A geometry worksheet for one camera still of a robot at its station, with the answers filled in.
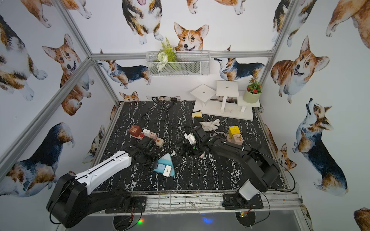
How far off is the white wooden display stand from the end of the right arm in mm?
361

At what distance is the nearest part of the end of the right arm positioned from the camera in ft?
2.14

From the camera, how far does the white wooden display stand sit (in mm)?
1020
